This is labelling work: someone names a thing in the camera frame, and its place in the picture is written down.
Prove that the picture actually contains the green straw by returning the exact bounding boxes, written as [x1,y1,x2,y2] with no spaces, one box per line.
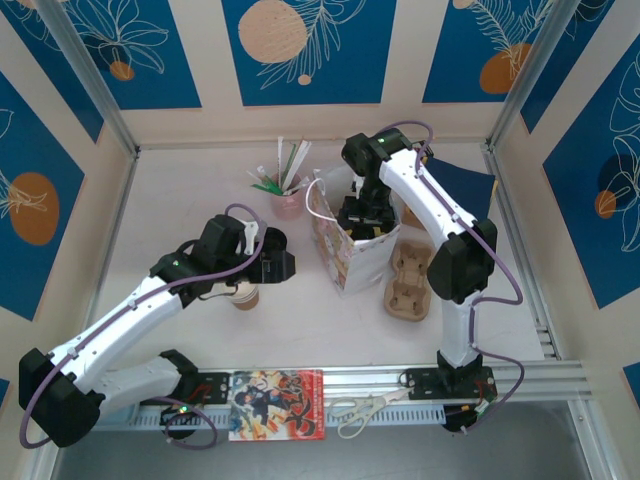
[283,143,302,192]

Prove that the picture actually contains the aluminium frame post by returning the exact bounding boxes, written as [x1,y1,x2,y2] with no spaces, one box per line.
[485,0,589,151]
[34,0,142,160]

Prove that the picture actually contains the grey slotted cable duct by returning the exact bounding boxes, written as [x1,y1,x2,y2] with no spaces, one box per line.
[132,403,447,430]

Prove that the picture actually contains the aluminium side rail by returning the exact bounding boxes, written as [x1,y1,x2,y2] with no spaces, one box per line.
[480,144,566,362]
[87,149,142,326]

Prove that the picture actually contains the white printed paper bag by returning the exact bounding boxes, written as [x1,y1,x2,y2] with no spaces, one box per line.
[304,167,403,299]

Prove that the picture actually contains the colourful comic book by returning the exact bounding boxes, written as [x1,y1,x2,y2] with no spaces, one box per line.
[228,368,327,442]

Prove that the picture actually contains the navy blue napkin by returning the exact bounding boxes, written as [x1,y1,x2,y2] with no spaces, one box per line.
[429,158,496,224]

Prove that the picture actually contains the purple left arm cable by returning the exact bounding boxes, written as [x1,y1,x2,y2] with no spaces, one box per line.
[19,202,266,450]

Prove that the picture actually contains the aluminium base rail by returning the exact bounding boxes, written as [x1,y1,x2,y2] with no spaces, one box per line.
[47,362,599,406]

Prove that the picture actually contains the pink straw cup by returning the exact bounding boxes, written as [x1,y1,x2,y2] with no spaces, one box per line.
[271,187,305,221]

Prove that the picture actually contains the brown paper coffee cup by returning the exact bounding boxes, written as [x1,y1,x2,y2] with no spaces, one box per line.
[229,282,261,312]

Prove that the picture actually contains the white handled scissors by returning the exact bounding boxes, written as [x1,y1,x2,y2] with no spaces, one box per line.
[327,387,412,440]

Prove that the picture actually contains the black plastic cup lid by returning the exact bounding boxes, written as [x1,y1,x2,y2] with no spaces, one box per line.
[262,227,289,251]

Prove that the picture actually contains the brown pulp cup carrier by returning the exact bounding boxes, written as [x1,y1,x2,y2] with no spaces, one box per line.
[382,242,434,324]

